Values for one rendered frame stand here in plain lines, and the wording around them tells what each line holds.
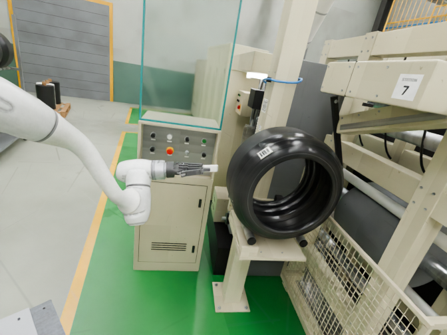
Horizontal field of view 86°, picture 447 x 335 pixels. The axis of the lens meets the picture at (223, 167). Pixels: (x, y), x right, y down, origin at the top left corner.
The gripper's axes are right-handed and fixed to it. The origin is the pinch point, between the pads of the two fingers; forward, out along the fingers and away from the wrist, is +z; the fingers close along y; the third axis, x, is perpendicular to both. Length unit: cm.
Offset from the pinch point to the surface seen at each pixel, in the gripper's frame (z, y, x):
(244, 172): 14.4, -8.7, -1.3
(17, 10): -504, 810, -176
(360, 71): 63, -3, -43
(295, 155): 35.6, -11.5, -9.9
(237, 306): 23, 22, 126
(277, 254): 35, -9, 47
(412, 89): 62, -31, -39
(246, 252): 17.3, -11.4, 41.6
